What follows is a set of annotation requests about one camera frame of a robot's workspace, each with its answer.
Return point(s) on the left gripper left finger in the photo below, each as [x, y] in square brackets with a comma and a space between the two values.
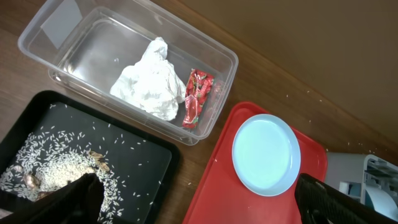
[78, 202]

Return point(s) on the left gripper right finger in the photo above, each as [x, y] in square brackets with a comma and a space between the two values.
[318, 203]

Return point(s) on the light blue plate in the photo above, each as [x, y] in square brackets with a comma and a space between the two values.
[266, 155]

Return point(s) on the white napkin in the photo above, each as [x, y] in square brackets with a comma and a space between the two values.
[152, 84]

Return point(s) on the red sauce packet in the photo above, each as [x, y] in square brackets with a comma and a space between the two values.
[198, 87]

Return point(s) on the light blue food bowl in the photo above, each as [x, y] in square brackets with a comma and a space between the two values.
[381, 202]

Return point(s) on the grey dishwasher rack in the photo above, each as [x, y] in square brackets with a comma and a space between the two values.
[350, 174]

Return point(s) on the food scraps and rice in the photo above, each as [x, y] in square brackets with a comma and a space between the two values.
[67, 143]

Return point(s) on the black plastic tray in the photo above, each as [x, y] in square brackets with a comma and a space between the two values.
[164, 155]

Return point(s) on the red serving tray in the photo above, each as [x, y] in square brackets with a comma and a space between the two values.
[222, 198]

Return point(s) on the clear plastic bin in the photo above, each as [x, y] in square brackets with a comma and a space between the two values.
[86, 45]

